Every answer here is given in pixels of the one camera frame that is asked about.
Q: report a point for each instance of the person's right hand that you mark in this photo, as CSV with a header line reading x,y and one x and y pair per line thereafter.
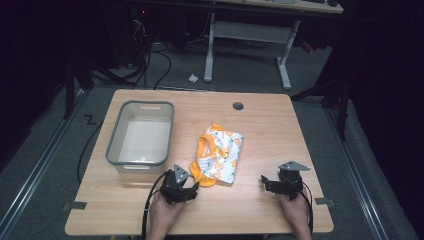
x,y
295,211

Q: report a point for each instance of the grey tape strip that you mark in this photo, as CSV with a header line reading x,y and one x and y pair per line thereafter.
x,y
325,201
78,205

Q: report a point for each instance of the dark computer tower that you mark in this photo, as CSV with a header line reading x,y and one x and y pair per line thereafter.
x,y
128,36

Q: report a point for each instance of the orange and white baby garment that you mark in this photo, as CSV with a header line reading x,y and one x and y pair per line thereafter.
x,y
218,156

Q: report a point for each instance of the metal floor rail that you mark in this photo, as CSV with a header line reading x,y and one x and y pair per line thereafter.
x,y
36,173
356,173

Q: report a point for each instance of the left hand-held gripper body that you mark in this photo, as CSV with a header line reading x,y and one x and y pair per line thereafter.
x,y
175,186

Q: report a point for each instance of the white-framed wooden desk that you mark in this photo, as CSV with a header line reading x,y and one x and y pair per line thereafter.
x,y
248,31

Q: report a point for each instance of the small red object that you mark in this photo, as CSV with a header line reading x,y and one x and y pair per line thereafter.
x,y
307,47

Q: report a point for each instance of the black metal stand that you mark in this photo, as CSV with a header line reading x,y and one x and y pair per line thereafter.
x,y
69,90
342,110

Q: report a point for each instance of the crumpled white paper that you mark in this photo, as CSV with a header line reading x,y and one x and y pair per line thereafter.
x,y
193,78

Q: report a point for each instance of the white storage bin grey rim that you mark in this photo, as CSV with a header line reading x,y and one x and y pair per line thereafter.
x,y
143,140

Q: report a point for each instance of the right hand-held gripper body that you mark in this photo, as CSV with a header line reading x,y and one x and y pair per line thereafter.
x,y
289,181

